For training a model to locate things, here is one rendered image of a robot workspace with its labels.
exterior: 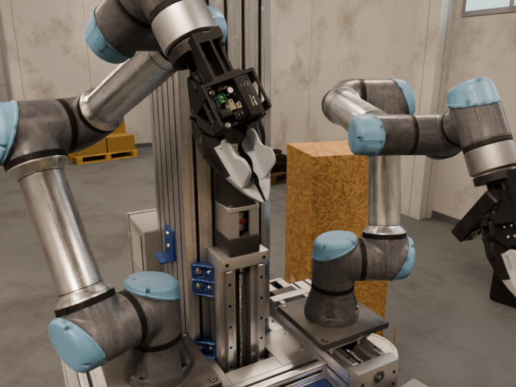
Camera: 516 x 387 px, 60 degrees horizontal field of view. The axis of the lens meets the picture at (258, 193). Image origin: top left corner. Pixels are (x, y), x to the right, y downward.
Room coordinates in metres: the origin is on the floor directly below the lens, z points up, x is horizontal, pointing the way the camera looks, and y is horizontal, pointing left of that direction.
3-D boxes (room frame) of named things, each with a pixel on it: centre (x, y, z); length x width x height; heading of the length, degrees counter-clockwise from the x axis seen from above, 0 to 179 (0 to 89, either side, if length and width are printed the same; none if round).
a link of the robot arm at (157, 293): (0.87, 0.23, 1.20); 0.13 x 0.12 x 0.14; 141
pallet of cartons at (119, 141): (8.38, 2.99, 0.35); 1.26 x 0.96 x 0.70; 119
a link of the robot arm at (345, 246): (1.11, -0.21, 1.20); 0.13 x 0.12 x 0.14; 93
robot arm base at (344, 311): (1.11, -0.21, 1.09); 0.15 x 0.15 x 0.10
